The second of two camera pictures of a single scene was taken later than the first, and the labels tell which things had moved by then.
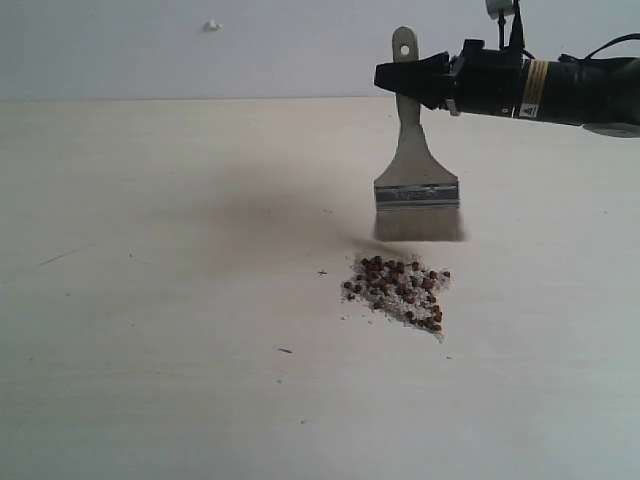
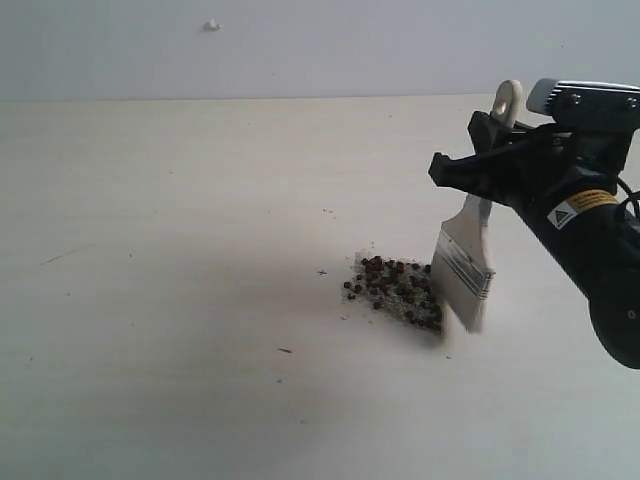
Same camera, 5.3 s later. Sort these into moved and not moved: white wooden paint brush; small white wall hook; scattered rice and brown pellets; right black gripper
Moved: right black gripper; white wooden paint brush
Not moved: scattered rice and brown pellets; small white wall hook
